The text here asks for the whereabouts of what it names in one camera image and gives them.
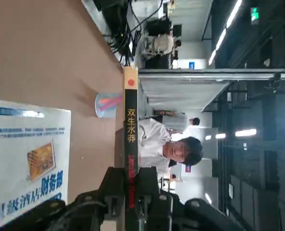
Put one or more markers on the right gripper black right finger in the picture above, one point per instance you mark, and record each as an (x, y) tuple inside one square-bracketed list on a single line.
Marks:
[(147, 192)]

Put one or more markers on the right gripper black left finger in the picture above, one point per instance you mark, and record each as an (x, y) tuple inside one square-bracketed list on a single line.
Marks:
[(113, 192)]

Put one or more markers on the black cover paperback book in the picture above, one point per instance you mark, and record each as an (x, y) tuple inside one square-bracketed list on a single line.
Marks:
[(131, 125)]

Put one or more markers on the white and blue book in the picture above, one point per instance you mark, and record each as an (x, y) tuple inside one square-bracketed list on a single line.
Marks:
[(24, 149)]

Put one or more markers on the person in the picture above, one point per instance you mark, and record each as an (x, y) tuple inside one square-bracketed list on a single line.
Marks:
[(177, 47), (154, 142), (193, 125)]

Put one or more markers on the clear plastic pen cup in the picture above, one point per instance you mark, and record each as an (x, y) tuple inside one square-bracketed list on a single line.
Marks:
[(104, 113)]

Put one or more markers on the pink marker pen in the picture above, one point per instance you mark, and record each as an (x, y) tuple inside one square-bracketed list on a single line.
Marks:
[(108, 107)]

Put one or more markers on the grey partition panel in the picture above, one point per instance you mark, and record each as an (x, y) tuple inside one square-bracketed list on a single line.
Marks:
[(176, 96)]

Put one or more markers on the grey metal beam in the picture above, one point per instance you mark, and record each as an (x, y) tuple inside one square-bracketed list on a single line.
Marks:
[(205, 74)]

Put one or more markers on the small blue sign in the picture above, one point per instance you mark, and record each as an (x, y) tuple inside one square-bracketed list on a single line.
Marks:
[(191, 65)]

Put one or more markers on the white machine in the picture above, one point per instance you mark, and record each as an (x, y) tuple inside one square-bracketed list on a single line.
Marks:
[(159, 44)]

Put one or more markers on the ceiling light strip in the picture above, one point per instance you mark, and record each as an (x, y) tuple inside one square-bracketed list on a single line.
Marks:
[(225, 31)]

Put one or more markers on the green exit sign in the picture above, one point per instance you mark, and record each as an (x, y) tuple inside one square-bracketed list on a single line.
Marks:
[(255, 15)]

